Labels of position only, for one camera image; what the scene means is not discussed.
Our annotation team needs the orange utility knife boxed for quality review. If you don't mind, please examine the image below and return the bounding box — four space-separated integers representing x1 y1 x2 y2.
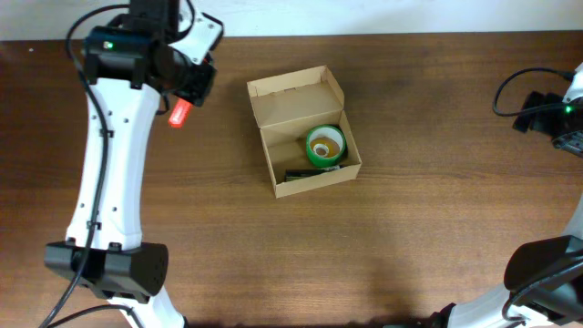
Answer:
168 98 193 128

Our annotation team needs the green tape roll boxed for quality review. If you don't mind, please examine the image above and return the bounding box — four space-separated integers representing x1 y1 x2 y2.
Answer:
305 125 346 168

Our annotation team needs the orange and black stapler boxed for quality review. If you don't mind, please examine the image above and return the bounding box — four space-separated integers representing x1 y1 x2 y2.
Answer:
284 165 342 182

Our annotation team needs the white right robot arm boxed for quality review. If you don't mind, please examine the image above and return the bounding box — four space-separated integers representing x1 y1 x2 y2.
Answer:
418 92 582 328

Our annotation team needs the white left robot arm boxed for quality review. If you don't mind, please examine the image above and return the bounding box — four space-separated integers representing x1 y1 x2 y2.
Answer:
44 0 224 327

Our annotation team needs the open brown cardboard box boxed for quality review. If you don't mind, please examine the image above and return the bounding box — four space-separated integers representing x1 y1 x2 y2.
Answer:
247 66 362 198

